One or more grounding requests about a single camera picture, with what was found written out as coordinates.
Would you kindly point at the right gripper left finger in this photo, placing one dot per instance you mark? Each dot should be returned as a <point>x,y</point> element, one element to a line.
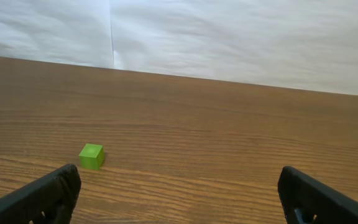
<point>36,199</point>

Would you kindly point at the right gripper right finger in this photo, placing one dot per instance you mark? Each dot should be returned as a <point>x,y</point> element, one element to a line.
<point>322,202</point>

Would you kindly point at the green cube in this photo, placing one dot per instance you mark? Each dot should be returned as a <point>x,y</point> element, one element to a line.
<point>91,157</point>

